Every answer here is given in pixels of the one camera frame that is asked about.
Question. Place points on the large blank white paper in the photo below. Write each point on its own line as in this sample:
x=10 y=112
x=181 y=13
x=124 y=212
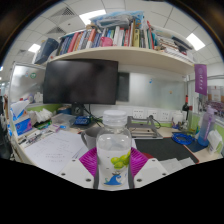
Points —
x=82 y=152

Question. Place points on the clear plastic box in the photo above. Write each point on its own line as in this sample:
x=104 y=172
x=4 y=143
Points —
x=63 y=120

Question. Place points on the clear plastic water bottle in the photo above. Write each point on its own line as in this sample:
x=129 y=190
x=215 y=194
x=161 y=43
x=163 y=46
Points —
x=113 y=150

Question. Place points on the small white paper sheet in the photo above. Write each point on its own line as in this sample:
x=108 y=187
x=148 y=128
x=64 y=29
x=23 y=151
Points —
x=175 y=165

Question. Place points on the white tissue pack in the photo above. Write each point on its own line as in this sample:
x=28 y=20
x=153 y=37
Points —
x=215 y=143

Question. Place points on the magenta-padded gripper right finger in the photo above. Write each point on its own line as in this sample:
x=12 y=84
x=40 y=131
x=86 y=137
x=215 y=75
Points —
x=150 y=171

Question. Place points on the blue tissue box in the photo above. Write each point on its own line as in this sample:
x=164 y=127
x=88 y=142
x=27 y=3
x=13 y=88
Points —
x=22 y=126

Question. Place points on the purple hanging banner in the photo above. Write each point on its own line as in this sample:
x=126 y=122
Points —
x=200 y=80

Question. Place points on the white paper with handwriting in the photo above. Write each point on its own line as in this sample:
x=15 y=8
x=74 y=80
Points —
x=55 y=150

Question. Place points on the black desk mat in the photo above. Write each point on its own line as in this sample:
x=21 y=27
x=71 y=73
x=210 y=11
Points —
x=163 y=148

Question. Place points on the dark wine bottle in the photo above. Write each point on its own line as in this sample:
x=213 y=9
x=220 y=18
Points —
x=186 y=106

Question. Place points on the purple translucent drink bottle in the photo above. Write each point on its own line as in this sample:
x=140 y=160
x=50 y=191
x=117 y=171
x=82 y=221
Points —
x=206 y=130

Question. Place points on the ceiling lights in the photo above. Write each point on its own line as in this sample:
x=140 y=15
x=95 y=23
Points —
x=91 y=15

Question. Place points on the black office chair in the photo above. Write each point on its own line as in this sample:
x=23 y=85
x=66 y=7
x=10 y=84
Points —
x=4 y=140

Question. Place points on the black computer monitor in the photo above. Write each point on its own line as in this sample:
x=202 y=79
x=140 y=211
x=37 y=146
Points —
x=80 y=81

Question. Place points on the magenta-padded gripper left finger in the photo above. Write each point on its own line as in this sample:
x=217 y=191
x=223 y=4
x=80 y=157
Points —
x=75 y=173

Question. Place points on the blue circuit board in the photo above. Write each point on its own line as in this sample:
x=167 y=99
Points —
x=81 y=120

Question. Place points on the white wall socket row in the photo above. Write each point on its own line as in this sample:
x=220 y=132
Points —
x=151 y=114

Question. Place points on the shelf unit with books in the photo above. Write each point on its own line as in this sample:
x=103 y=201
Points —
x=123 y=53

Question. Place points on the grey metal laptop stand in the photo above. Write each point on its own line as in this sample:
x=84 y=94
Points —
x=145 y=131

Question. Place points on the white tissue packs bundle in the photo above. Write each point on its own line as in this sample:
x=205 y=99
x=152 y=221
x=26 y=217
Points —
x=42 y=116

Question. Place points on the dark blue pad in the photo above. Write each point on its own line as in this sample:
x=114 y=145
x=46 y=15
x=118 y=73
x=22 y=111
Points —
x=195 y=146

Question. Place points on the white jar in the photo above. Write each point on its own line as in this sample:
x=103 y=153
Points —
x=178 y=119

